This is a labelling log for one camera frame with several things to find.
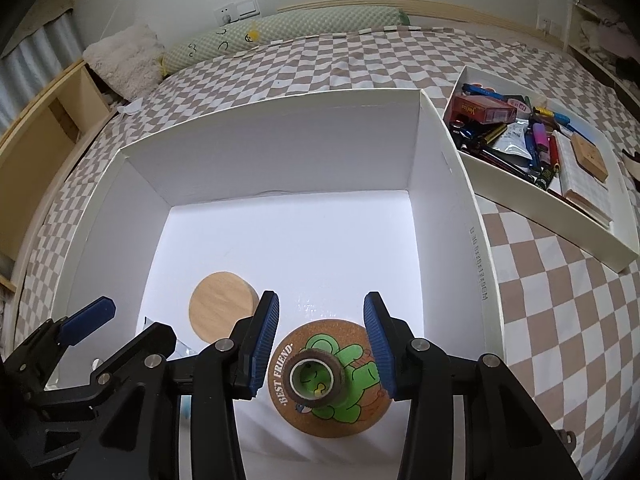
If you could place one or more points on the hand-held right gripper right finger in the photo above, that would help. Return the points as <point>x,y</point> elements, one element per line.
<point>380,345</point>

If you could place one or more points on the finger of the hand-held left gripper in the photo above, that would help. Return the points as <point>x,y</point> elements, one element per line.
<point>112,367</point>
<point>90,316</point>

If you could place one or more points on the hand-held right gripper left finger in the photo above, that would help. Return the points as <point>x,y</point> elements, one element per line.
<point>266,340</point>

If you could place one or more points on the frog print cork coaster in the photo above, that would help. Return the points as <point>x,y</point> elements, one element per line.
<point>350,395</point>

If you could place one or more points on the round wooden lid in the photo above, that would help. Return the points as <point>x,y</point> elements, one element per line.
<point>215,305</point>

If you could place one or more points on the brown tape roll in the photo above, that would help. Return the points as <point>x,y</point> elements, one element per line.
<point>315,401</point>

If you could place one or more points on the white cardboard box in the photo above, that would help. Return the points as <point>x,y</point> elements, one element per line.
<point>300,240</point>

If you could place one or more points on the wooden bedside shelf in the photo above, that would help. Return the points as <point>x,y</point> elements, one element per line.
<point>35,155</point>

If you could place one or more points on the white crumpled paper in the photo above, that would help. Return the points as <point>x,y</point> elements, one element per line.
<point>132,107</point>

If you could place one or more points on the shallow white tray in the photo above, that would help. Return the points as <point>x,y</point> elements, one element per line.
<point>550,215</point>

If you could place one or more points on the silver packet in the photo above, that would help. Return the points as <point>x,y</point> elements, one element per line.
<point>512,142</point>

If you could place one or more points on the checkered notebook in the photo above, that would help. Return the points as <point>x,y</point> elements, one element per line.
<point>575,185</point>

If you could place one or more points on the red box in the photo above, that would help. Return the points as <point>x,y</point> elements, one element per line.
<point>475,109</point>

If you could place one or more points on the fluffy white pillow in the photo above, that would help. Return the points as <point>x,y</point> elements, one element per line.
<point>125,60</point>

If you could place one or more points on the pale blue curtain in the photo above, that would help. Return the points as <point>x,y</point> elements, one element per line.
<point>35,60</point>

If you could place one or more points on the pile of assorted lighters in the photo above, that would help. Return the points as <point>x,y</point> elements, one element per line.
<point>539,136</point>

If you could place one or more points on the dotted wooden block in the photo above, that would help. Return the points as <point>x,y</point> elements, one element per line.
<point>590,157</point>

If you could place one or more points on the beige printed valance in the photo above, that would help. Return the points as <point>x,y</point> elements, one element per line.
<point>57,7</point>

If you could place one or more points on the green bolster pillow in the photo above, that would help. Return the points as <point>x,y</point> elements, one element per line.
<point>300,30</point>

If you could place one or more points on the wooden wardrobe shelf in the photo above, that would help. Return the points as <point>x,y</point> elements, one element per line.
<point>575,25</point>

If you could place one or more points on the pile of clothes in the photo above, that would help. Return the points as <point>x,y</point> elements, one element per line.
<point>610,35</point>

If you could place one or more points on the wide wall socket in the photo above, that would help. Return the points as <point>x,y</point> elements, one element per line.
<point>237,10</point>

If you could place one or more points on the small wall socket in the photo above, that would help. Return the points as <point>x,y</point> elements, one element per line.
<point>550,26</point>

